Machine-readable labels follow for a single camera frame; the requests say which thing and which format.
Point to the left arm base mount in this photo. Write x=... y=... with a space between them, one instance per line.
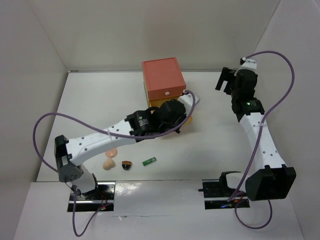
x=102 y=198

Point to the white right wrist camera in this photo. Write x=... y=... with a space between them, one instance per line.
x=248 y=64

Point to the coral top drawer unit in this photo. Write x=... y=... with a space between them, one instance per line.
x=163 y=78

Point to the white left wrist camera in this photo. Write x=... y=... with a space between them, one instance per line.
x=188 y=99

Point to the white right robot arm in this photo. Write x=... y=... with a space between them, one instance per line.
x=272 y=179

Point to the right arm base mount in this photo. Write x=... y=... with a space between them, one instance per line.
x=216 y=192

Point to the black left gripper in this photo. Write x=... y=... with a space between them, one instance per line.
x=182 y=117

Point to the green lipstick tube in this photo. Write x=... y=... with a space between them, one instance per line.
x=149 y=161

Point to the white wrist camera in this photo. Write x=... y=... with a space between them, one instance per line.
x=188 y=99
x=248 y=64

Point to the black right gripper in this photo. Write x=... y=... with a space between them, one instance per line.
x=227 y=75

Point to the teardrop beige makeup sponge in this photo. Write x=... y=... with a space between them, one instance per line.
x=109 y=164

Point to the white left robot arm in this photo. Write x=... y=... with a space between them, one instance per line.
x=70 y=154

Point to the pink handled makeup brush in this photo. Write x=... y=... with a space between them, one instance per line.
x=126 y=165

